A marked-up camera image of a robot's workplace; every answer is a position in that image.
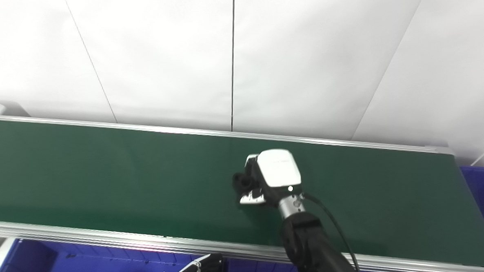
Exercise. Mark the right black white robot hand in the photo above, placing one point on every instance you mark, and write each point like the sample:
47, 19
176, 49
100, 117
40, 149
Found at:
278, 171

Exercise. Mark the black flanged metal part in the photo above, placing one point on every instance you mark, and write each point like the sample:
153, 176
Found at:
241, 184

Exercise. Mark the blue bin with white parts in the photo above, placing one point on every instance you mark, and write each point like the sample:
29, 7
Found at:
68, 270

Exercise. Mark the green conveyor belt aluminium frame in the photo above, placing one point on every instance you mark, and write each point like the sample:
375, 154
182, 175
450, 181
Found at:
125, 178

